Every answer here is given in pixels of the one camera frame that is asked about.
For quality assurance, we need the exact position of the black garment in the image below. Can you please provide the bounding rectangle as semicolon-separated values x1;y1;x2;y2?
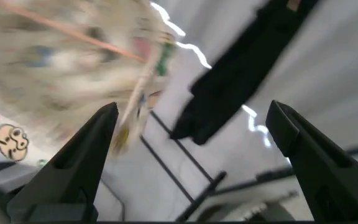
170;0;319;146

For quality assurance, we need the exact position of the black clothes rack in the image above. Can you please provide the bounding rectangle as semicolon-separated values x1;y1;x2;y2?
140;110;358;222

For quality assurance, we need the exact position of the cream printed garment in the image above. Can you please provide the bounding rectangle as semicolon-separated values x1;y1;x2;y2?
0;0;180;175

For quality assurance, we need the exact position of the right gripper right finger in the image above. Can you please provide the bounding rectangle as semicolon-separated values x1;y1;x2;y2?
265;100;358;222

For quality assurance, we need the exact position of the white curtain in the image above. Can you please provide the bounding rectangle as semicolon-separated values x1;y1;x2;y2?
154;0;358;152

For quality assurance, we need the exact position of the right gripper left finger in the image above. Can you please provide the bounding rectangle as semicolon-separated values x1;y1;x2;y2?
6;101;120;222

